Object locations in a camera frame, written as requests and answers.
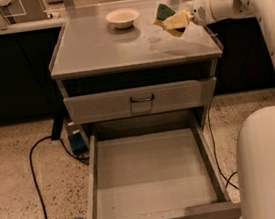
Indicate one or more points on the metal upper drawer handle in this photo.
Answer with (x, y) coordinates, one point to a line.
(142, 100)

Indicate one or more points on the open grey bottom drawer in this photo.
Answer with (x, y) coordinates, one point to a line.
(161, 175)

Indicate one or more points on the grey drawer cabinet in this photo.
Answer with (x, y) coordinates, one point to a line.
(92, 56)

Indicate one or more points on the white ceramic bowl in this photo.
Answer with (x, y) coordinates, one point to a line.
(122, 18)

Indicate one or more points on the blue power box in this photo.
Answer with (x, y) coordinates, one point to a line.
(75, 139)

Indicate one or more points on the closed grey upper drawer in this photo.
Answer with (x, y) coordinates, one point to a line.
(116, 104)

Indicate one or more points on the green and yellow sponge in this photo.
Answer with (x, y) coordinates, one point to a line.
(162, 13)

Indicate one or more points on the dark lab bench cabinets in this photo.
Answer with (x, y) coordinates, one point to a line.
(28, 91)

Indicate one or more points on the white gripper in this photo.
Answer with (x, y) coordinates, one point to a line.
(200, 14)

